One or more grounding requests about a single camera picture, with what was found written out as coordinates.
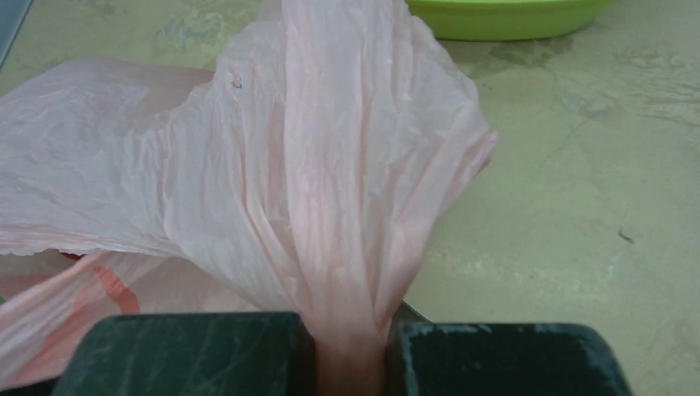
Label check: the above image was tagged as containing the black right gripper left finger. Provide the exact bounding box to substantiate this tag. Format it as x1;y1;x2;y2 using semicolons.
53;313;317;396

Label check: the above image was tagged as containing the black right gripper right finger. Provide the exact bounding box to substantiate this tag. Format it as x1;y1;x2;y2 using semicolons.
385;303;632;396

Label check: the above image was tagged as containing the pink plastic bag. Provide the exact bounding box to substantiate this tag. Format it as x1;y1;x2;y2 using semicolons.
1;1;498;395

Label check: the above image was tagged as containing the green plastic tray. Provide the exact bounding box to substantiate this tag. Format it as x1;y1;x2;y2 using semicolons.
408;0;614;41

